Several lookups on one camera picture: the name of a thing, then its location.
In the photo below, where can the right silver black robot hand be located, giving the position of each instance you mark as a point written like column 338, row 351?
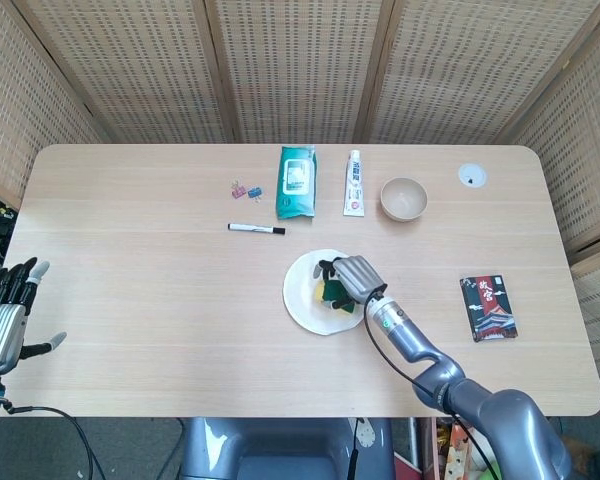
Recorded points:
column 352, row 282

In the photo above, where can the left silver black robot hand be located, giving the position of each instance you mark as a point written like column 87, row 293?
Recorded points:
column 0, row 325

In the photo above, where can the green yellow sponge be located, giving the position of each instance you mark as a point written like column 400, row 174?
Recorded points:
column 330, row 294

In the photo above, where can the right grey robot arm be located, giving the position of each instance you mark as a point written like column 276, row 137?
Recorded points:
column 460, row 380

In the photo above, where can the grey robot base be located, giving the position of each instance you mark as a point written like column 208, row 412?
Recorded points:
column 285, row 447

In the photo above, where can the white round plate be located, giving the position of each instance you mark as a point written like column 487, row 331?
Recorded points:
column 320, row 292

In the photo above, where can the white toothpaste tube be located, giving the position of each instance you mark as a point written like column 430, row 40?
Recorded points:
column 355, row 185

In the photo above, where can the beige bowl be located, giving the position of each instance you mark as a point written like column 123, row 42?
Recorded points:
column 403, row 199

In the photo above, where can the white black marker pen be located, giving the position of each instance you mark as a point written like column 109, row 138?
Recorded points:
column 256, row 229

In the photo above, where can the green wet wipes pack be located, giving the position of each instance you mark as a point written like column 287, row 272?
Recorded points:
column 296, row 182

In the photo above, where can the blue binder clip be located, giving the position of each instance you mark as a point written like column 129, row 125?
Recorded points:
column 254, row 193

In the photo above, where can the dark illustrated card box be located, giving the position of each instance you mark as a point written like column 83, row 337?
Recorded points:
column 488, row 308

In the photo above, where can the pink binder clip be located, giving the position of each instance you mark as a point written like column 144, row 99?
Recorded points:
column 238, row 190

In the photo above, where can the box of colourful clutter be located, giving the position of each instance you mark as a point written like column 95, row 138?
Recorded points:
column 450, row 450

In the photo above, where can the woven bamboo folding screen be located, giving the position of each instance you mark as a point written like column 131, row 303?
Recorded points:
column 300, row 70

